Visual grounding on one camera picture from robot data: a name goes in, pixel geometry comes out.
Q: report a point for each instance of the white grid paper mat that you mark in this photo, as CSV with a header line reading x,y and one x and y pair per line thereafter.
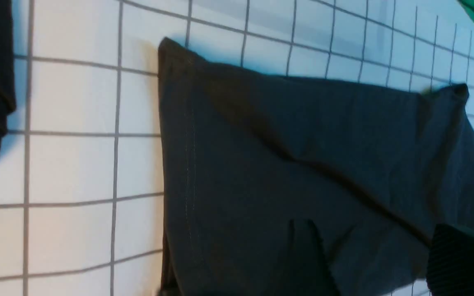
x,y
81,185

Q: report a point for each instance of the dark gray long-sleeve top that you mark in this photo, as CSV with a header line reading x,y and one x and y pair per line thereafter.
x,y
298,186

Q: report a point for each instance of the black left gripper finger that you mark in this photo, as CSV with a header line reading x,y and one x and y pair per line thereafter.
x,y
450,270

